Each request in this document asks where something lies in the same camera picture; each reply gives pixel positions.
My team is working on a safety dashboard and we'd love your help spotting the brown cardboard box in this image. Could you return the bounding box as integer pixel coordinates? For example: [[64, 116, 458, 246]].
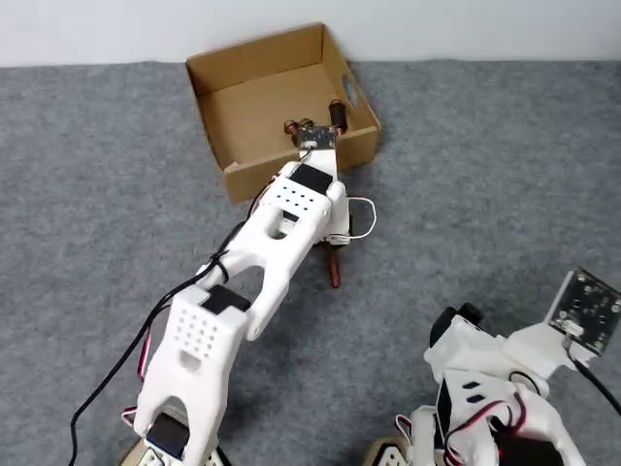
[[185, 21, 383, 205]]

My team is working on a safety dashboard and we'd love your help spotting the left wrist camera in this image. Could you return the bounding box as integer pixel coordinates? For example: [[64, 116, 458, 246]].
[[293, 122, 342, 178]]

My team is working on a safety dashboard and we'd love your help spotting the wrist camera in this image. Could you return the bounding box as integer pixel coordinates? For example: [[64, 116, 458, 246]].
[[504, 266, 621, 383], [293, 122, 342, 178]]

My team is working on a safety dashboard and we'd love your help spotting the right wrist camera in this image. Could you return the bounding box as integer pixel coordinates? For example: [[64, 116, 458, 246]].
[[504, 266, 621, 383]]

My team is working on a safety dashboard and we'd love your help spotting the black cable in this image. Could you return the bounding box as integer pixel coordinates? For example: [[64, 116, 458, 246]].
[[69, 251, 230, 466], [565, 339, 621, 419]]

